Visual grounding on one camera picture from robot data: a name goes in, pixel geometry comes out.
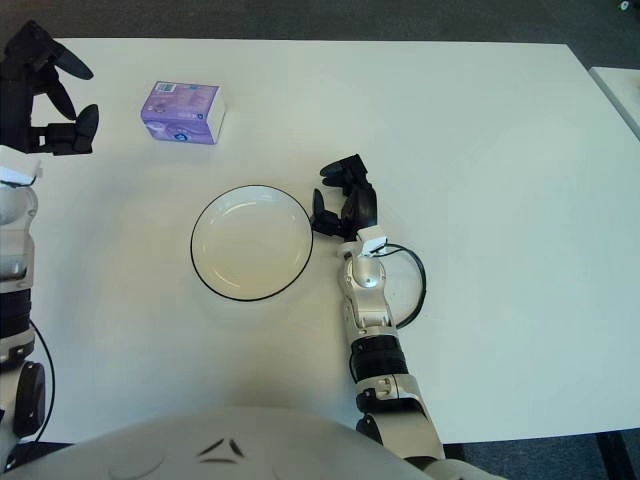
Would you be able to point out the small white floor object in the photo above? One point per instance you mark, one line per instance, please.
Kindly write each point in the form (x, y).
(624, 5)

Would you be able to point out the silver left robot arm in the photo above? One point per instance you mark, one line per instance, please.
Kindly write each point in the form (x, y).
(15, 225)

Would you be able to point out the black table leg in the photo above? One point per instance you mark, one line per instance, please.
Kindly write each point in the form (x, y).
(617, 457)

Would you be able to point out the purple tissue paper pack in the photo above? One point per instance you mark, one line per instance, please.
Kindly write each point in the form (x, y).
(175, 107)

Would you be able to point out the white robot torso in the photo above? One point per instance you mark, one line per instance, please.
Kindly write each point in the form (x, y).
(225, 450)

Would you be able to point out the white side table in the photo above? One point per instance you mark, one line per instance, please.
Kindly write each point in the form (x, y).
(622, 95)

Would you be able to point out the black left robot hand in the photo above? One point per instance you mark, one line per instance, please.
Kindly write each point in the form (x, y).
(15, 100)

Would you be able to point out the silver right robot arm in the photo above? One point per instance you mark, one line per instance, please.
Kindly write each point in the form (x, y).
(370, 295)

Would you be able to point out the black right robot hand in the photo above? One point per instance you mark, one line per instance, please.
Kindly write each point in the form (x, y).
(362, 205)

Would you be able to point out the white plate with black rim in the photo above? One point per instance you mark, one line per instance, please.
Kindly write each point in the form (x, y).
(250, 245)

